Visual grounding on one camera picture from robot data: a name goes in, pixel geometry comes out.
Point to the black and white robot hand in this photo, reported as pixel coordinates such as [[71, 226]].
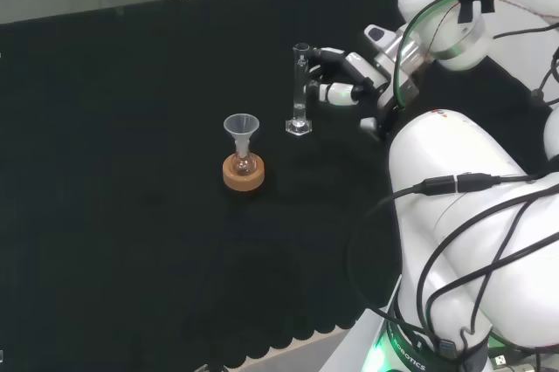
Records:
[[362, 70]]

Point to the clear glass graduated cylinder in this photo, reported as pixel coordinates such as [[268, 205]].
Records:
[[300, 84]]

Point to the clear plastic funnel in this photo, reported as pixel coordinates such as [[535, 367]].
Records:
[[241, 126]]

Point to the small round-bottom glass flask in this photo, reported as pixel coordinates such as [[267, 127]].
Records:
[[243, 163]]

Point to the black bench cloth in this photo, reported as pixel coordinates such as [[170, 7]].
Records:
[[131, 171]]

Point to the silver usb plug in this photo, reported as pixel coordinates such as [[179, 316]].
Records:
[[500, 360]]

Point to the white wrist camera shell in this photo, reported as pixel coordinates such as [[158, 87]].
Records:
[[379, 35]]

